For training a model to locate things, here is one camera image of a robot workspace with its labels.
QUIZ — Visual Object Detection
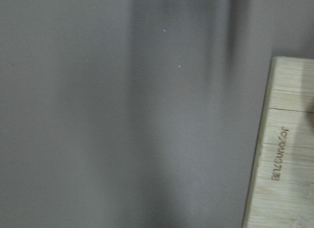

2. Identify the bamboo cutting board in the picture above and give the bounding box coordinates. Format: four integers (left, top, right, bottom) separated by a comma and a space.
243, 57, 314, 228

